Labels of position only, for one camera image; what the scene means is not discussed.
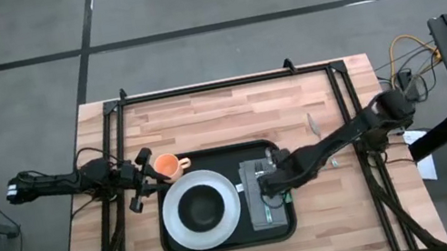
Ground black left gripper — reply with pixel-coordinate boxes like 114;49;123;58
114;143;177;216

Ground orange cup with handle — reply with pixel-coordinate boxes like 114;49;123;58
152;148;195;186

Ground spoon with plain teal handle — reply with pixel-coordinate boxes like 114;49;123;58
264;207;276;226

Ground grey napkin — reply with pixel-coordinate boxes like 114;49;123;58
231;154;293;236

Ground white round plate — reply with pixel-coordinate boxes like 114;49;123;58
154;163;249;251

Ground black bowl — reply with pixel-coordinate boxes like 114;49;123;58
173;179;230;237

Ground black plastic tray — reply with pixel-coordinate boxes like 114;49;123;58
145;135;303;251

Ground white paper sheet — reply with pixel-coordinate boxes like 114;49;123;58
402;125;440;186

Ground black power adapter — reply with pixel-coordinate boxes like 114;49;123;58
394;66;420;92

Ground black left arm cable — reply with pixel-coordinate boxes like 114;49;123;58
73;140;125;172

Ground black aluminium rig frame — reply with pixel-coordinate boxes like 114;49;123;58
30;35;447;251

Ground yellow cable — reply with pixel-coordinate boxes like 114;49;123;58
382;28;447;90

